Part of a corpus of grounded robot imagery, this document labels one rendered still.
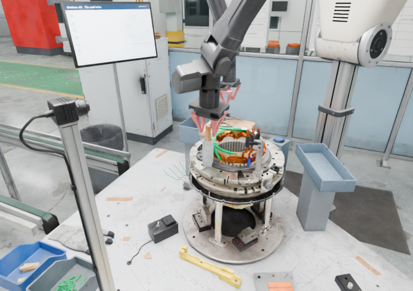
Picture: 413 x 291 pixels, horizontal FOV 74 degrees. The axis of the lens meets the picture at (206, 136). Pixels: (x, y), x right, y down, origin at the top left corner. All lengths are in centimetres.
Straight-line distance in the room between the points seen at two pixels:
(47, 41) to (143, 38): 272
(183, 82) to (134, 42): 116
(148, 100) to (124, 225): 216
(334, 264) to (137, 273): 64
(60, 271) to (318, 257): 83
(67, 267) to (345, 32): 120
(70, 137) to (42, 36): 393
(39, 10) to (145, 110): 200
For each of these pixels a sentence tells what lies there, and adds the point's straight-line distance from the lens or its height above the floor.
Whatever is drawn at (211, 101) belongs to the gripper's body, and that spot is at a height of 132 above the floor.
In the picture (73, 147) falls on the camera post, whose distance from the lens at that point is 59.
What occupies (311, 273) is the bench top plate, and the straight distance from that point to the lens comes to 103.
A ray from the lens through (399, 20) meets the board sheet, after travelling 304.
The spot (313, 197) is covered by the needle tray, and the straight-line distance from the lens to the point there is 105.
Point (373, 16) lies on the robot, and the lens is 107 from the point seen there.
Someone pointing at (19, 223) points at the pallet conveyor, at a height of 72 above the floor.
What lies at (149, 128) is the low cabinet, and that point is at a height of 23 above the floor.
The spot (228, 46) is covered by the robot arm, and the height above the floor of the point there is 147.
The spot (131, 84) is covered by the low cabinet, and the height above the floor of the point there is 74.
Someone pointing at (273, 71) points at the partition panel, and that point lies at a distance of 315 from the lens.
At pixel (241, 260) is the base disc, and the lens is 98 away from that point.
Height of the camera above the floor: 156
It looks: 26 degrees down
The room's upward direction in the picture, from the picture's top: straight up
